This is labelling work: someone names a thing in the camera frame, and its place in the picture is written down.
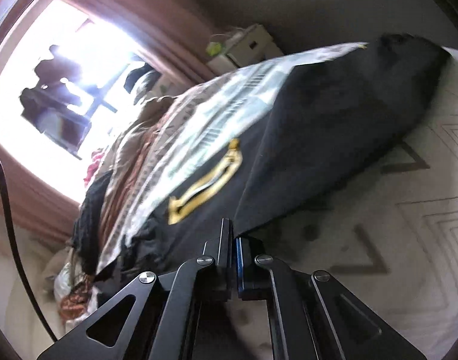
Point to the patterned white bed quilt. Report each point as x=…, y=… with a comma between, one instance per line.
x=390, y=232

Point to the dark clothes hanging at window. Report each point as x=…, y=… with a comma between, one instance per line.
x=67, y=104

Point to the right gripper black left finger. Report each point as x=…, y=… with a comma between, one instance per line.
x=154, y=316

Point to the dark knitted garment on bed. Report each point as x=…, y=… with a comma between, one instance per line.
x=85, y=239

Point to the red cloth by window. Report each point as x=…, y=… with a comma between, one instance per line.
x=93, y=166

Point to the white bedside cabinet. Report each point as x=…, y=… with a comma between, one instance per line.
x=245, y=47

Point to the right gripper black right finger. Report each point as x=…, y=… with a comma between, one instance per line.
x=313, y=316

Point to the black garment with yellow print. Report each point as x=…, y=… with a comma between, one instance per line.
x=272, y=137

